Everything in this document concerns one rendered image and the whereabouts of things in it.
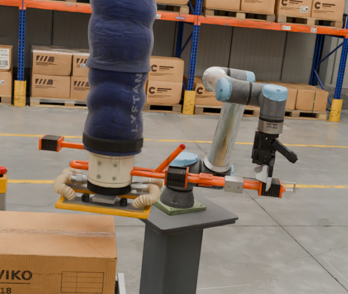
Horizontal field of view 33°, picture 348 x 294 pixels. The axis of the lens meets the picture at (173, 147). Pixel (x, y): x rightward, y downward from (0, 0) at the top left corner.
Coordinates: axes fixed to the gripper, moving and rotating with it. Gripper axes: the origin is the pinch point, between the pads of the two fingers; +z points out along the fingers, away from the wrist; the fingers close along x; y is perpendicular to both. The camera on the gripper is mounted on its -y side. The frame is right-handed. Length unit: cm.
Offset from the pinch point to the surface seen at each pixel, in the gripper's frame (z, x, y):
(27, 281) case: 38, 27, 81
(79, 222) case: 27, -7, 72
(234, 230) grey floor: 121, -255, -6
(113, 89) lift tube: -31, 12, 58
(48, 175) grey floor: 120, -341, 181
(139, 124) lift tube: -19, 5, 49
